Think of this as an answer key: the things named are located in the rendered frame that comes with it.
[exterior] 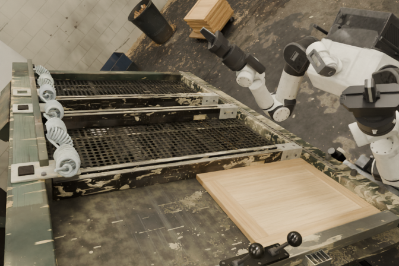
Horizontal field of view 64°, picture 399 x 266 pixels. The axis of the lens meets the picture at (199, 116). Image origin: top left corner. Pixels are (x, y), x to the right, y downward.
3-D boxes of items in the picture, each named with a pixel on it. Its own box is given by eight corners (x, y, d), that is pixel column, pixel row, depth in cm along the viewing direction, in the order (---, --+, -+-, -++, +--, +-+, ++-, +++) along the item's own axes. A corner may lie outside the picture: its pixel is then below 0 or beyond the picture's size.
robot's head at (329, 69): (332, 50, 109) (316, 45, 105) (344, 67, 103) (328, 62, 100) (319, 64, 112) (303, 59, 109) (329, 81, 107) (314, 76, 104)
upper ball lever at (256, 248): (244, 271, 82) (270, 255, 73) (231, 275, 80) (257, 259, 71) (238, 256, 84) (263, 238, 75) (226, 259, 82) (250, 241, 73)
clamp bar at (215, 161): (302, 162, 152) (315, 116, 143) (13, 212, 95) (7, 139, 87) (287, 152, 160) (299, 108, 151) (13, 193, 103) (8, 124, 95)
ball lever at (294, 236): (279, 258, 88) (308, 241, 79) (269, 262, 86) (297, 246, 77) (273, 244, 90) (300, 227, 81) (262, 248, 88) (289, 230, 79)
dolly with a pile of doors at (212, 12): (239, 16, 442) (223, -6, 419) (218, 46, 434) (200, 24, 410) (212, 16, 491) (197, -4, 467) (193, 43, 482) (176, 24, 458)
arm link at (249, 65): (230, 55, 135) (249, 72, 139) (222, 73, 129) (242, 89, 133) (249, 43, 126) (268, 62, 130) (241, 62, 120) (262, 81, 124)
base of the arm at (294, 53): (297, 57, 144) (303, 32, 137) (324, 67, 136) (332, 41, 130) (279, 66, 134) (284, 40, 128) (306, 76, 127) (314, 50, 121)
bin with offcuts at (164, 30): (180, 25, 545) (155, -4, 507) (162, 48, 536) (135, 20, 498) (166, 25, 586) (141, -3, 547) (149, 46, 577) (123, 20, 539)
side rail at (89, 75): (179, 86, 267) (181, 74, 263) (31, 88, 214) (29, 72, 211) (176, 84, 273) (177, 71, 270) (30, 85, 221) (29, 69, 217)
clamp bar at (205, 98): (218, 106, 214) (224, 71, 205) (14, 115, 157) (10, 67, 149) (211, 101, 222) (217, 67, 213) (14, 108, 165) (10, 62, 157)
